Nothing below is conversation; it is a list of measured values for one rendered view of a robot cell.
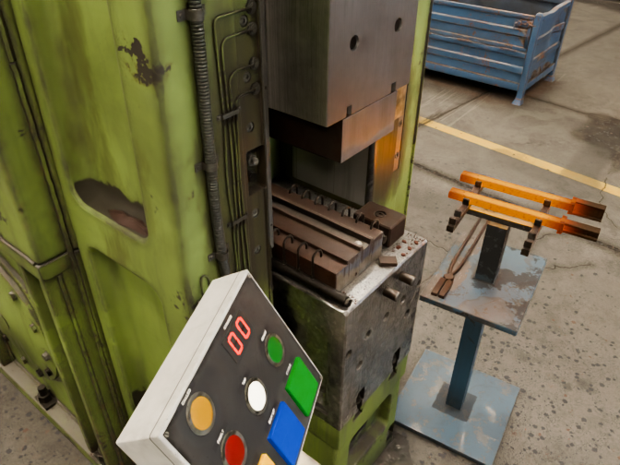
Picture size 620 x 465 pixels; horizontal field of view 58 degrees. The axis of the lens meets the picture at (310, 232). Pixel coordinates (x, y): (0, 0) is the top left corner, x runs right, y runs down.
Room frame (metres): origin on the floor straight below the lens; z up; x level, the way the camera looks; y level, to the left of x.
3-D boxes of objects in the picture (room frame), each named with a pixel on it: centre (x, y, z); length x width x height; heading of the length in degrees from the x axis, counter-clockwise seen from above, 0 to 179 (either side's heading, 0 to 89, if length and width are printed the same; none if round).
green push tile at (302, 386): (0.65, 0.01, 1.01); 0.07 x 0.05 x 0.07; 166
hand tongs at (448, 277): (1.53, -0.54, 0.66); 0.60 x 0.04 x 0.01; 149
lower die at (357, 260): (1.20, 0.04, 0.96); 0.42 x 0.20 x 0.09; 51
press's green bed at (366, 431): (1.25, 0.01, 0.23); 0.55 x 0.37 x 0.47; 51
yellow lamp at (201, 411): (0.48, 0.15, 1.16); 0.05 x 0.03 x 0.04; 141
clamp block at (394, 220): (1.25, -0.19, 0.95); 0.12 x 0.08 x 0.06; 51
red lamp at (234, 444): (0.47, 0.11, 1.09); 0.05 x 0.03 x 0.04; 141
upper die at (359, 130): (1.20, 0.04, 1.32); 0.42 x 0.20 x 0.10; 51
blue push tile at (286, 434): (0.55, 0.04, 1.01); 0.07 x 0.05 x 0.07; 166
